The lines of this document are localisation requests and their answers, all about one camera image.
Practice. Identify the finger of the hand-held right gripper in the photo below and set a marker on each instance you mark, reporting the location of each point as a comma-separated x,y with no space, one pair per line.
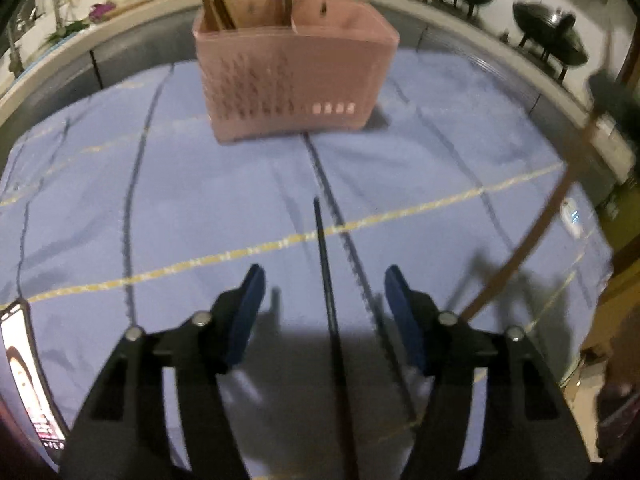
617,100

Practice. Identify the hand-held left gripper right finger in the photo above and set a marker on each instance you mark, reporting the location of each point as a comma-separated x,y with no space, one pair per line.
402,310

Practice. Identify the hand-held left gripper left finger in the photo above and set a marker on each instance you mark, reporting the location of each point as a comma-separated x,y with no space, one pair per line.
247,305

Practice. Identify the black chopstick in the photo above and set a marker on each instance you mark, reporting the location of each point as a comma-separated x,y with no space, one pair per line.
327,300

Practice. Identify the pink plastic utensil basket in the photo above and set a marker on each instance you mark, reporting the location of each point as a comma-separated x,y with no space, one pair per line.
295,75

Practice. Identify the blue checked tablecloth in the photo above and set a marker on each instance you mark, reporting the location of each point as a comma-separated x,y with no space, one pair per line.
200,210

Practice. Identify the smartphone with lit screen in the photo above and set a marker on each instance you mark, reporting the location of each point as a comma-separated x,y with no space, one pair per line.
30,400

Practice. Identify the purple flower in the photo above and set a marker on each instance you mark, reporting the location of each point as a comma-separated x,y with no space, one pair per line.
102,11

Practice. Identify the metal sink faucet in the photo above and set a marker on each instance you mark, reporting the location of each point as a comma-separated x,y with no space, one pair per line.
14,57

